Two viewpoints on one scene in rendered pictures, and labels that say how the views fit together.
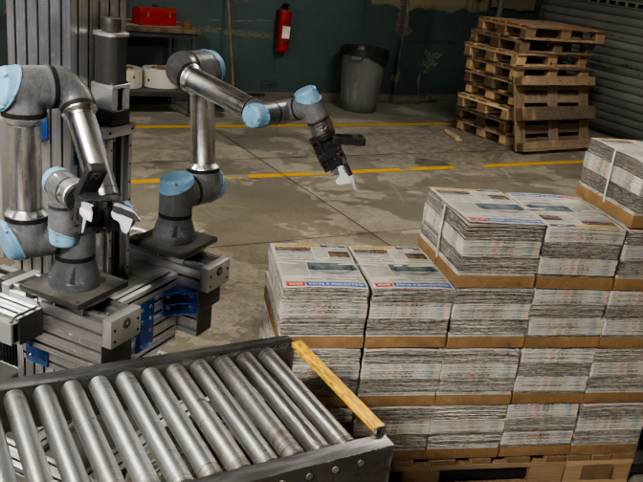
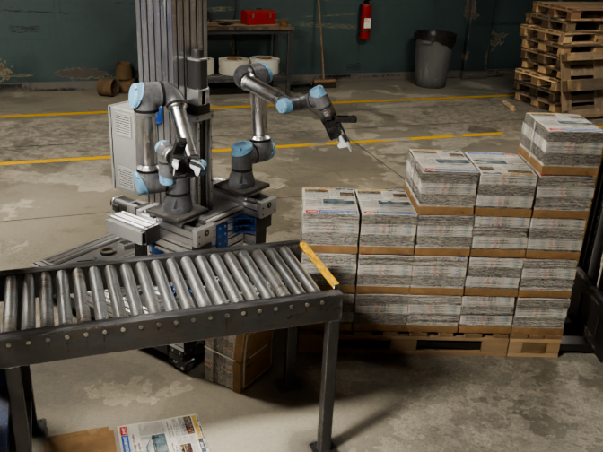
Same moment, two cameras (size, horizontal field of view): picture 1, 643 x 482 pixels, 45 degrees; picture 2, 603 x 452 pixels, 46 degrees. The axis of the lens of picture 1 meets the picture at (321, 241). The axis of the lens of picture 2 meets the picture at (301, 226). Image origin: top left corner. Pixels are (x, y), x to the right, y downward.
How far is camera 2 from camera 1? 1.22 m
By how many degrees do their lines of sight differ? 11
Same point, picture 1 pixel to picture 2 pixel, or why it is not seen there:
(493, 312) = (446, 231)
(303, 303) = (317, 223)
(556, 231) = (485, 177)
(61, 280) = (169, 207)
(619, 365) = (543, 271)
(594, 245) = (515, 186)
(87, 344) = (184, 245)
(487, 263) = (439, 198)
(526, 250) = (466, 189)
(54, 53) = (164, 72)
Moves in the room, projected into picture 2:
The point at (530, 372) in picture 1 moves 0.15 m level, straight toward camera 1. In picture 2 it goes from (476, 273) to (467, 284)
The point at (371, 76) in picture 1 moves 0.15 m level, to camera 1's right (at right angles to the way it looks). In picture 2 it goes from (441, 57) to (451, 58)
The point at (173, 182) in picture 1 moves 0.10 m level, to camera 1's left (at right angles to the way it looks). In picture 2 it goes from (239, 148) to (221, 146)
